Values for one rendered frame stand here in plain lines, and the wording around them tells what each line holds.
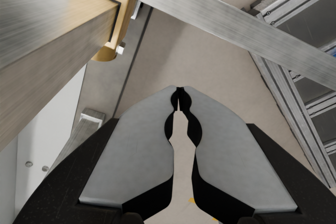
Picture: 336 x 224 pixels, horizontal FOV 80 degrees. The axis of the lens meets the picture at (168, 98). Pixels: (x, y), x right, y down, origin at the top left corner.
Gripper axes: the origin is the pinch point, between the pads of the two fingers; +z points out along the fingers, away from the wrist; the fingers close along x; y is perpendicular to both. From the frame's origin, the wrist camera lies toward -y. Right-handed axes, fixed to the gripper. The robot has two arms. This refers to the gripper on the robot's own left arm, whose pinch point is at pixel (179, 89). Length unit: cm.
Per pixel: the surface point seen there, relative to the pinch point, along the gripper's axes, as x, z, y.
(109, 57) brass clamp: -7.0, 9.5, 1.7
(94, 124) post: -15.3, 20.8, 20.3
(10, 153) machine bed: -45, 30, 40
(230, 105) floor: 38, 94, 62
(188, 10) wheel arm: 1.0, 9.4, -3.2
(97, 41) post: -6.1, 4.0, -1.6
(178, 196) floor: 12, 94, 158
